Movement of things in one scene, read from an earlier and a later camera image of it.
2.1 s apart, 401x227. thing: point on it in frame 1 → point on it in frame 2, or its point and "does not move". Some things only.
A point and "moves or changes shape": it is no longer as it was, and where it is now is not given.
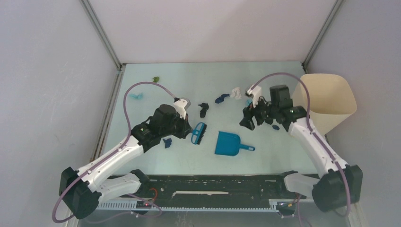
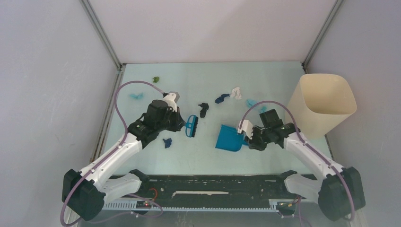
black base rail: [214, 188] does not move
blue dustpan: [229, 144] moves or changes shape
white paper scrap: [236, 92] does not move
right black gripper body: [264, 111] → [260, 138]
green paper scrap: [156, 79] does not move
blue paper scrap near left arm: [167, 142] does not move
